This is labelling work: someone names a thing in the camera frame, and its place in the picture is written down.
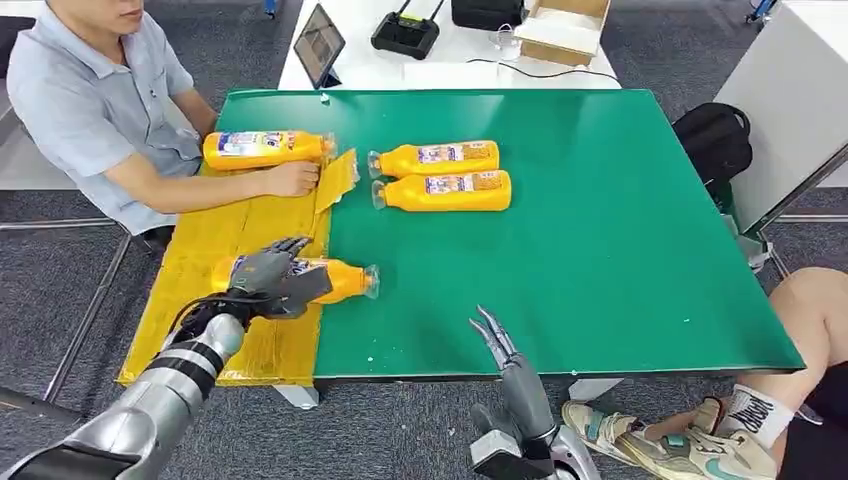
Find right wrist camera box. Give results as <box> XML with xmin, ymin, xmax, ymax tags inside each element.
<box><xmin>469</xmin><ymin>429</ymin><xmax>555</xmax><ymax>480</ymax></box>

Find black cable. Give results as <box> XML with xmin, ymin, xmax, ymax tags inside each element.
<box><xmin>466</xmin><ymin>57</ymin><xmax>621</xmax><ymax>84</ymax></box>

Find metal desk frame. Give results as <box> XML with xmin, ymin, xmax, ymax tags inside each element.
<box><xmin>0</xmin><ymin>215</ymin><xmax>158</xmax><ymax>423</ymax></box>

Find black tablet on stand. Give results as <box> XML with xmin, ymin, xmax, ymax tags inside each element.
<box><xmin>292</xmin><ymin>2</ymin><xmax>347</xmax><ymax>91</ymax></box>

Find seated person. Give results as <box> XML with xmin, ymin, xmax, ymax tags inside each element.
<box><xmin>6</xmin><ymin>0</ymin><xmax>323</xmax><ymax>237</ymax></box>

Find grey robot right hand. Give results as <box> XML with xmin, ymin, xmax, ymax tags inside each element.
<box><xmin>468</xmin><ymin>305</ymin><xmax>558</xmax><ymax>457</ymax></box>

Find beige sneaker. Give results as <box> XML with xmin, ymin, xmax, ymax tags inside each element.
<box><xmin>616</xmin><ymin>397</ymin><xmax>780</xmax><ymax>480</ymax></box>
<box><xmin>561</xmin><ymin>397</ymin><xmax>664</xmax><ymax>460</ymax></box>

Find black device with antennas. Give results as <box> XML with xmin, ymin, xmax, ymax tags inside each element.
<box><xmin>369</xmin><ymin>0</ymin><xmax>447</xmax><ymax>62</ymax></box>

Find white table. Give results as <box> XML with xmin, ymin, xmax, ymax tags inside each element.
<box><xmin>277</xmin><ymin>0</ymin><xmax>624</xmax><ymax>91</ymax></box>

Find open cardboard box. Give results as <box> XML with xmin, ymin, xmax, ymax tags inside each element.
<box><xmin>513</xmin><ymin>0</ymin><xmax>613</xmax><ymax>68</ymax></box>

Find white table leg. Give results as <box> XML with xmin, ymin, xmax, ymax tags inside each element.
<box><xmin>272</xmin><ymin>384</ymin><xmax>322</xmax><ymax>411</ymax></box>
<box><xmin>568</xmin><ymin>378</ymin><xmax>626</xmax><ymax>403</ymax></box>

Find black bag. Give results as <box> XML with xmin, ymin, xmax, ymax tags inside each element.
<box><xmin>451</xmin><ymin>0</ymin><xmax>529</xmax><ymax>32</ymax></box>

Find white tilted panel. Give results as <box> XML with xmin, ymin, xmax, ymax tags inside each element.
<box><xmin>714</xmin><ymin>0</ymin><xmax>848</xmax><ymax>237</ymax></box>

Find clear plastic cup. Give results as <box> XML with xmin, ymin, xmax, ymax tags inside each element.
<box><xmin>488</xmin><ymin>23</ymin><xmax>524</xmax><ymax>63</ymax></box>

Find green table mat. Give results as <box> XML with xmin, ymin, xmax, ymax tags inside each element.
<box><xmin>215</xmin><ymin>87</ymin><xmax>807</xmax><ymax>381</ymax></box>

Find yellow sheet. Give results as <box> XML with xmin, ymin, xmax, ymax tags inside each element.
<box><xmin>117</xmin><ymin>146</ymin><xmax>361</xmax><ymax>390</ymax></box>

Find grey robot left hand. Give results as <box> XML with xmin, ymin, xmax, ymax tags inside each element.
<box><xmin>227</xmin><ymin>236</ymin><xmax>335</xmax><ymax>321</ymax></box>

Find white printed sock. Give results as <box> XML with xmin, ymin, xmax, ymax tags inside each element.
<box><xmin>714</xmin><ymin>384</ymin><xmax>796</xmax><ymax>453</ymax></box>

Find person's right hand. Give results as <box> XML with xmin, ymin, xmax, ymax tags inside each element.
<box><xmin>260</xmin><ymin>160</ymin><xmax>323</xmax><ymax>199</ymax></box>

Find person with bare leg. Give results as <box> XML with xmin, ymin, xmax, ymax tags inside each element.
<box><xmin>561</xmin><ymin>266</ymin><xmax>848</xmax><ymax>480</ymax></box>

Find orange drink bottle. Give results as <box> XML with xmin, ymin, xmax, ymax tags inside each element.
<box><xmin>211</xmin><ymin>254</ymin><xmax>382</xmax><ymax>307</ymax></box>
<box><xmin>201</xmin><ymin>129</ymin><xmax>338</xmax><ymax>173</ymax></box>
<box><xmin>370</xmin><ymin>169</ymin><xmax>514</xmax><ymax>214</ymax></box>
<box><xmin>366</xmin><ymin>139</ymin><xmax>501</xmax><ymax>181</ymax></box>

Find black backpack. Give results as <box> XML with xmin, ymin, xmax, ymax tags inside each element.
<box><xmin>671</xmin><ymin>101</ymin><xmax>755</xmax><ymax>201</ymax></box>

